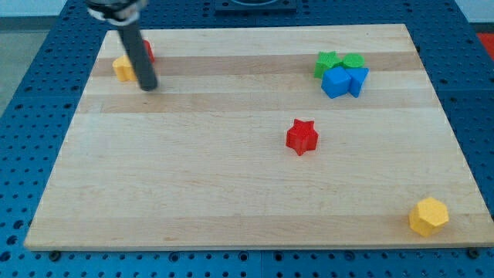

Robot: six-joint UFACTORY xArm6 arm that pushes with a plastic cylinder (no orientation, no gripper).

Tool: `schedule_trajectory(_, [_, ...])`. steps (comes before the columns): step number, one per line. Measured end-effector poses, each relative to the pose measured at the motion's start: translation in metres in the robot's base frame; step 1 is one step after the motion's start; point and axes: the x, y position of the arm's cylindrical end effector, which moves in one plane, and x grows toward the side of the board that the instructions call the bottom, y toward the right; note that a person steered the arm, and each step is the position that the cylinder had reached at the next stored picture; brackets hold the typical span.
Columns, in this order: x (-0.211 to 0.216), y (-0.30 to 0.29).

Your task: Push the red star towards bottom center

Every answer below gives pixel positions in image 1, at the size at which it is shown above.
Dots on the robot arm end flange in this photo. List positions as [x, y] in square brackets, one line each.
[116, 12]

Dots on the red star block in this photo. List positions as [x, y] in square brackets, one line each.
[302, 136]

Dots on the green star block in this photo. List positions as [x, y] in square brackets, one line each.
[326, 61]

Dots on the wooden board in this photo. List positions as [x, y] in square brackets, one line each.
[202, 161]

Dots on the blue cube block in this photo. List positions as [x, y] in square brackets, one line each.
[335, 82]

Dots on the blue triangle block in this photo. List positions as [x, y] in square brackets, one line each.
[357, 79]

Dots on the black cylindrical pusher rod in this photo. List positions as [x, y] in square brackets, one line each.
[136, 51]

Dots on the green cylinder block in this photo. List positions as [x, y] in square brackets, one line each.
[353, 61]

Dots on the red block behind rod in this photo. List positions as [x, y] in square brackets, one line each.
[149, 50]

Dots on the yellow block left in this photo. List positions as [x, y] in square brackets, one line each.
[123, 69]

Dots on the yellow hexagon block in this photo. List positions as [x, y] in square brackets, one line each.
[428, 217]

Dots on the dark blue base plate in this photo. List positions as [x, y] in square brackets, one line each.
[227, 6]

